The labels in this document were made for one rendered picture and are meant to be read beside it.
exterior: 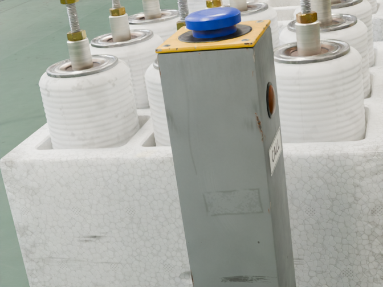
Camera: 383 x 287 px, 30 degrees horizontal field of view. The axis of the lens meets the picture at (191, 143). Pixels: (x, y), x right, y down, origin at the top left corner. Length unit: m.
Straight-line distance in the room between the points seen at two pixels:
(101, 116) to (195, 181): 0.22
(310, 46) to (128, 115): 0.20
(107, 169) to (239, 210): 0.21
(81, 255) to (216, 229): 0.25
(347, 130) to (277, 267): 0.18
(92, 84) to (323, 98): 0.23
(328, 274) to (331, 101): 0.16
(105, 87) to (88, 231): 0.15
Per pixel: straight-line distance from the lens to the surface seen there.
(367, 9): 0.90
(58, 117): 0.74
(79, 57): 0.75
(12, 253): 0.96
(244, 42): 0.48
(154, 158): 0.68
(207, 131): 0.51
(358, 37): 0.78
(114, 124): 0.73
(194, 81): 0.50
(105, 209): 0.72
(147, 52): 0.83
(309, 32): 0.68
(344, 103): 0.67
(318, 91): 0.65
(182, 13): 0.70
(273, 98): 0.52
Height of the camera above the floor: 0.42
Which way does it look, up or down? 21 degrees down
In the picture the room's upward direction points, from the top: 8 degrees counter-clockwise
